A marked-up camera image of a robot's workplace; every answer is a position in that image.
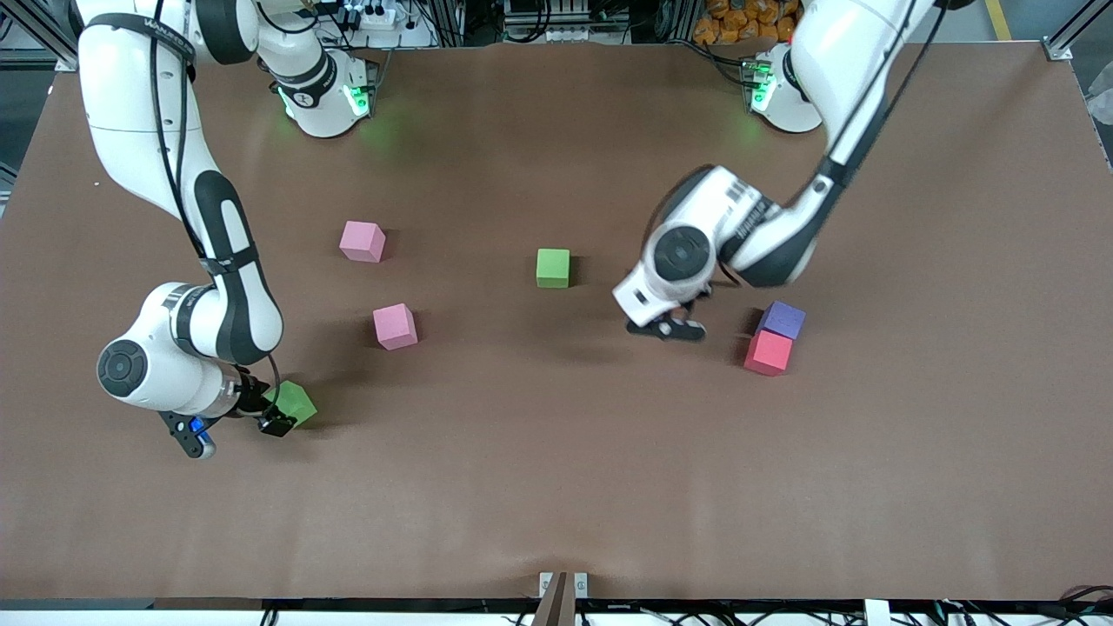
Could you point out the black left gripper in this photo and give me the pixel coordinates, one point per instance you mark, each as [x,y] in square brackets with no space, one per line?
[688,305]

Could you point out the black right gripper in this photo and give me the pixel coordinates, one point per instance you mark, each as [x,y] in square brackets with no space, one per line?
[253,402]

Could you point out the green foam block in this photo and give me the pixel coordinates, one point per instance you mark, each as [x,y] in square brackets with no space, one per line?
[297,400]
[553,268]

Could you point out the red foam block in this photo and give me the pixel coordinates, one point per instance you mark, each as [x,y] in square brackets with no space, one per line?
[768,354]

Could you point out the pink foam block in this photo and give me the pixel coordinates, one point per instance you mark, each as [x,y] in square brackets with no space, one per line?
[363,243]
[396,328]

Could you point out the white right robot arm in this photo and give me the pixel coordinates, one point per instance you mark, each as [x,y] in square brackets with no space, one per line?
[130,104]

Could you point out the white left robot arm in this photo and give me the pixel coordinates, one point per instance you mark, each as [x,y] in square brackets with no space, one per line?
[852,61]

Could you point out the purple foam block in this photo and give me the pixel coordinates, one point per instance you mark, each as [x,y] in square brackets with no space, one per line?
[783,318]

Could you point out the bag of orange fruit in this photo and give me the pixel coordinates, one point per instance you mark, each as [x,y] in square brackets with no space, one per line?
[739,22]

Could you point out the dark equipment rack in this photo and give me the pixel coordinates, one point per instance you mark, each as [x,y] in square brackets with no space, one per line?
[565,26]

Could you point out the white tag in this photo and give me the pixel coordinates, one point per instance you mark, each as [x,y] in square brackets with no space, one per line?
[878,616]

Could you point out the white power strip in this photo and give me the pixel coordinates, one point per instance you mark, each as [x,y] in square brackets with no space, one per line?
[374,16]

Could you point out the clear plastic bag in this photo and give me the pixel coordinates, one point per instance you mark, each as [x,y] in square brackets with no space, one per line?
[1103,104]

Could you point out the silver mounting bracket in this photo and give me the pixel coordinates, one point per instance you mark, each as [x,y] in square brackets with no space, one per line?
[581,584]

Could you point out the brown camera pole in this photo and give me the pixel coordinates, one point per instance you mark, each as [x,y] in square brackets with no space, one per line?
[556,609]

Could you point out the aluminium frame profile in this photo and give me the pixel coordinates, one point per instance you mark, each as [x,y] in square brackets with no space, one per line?
[43,35]
[1061,48]

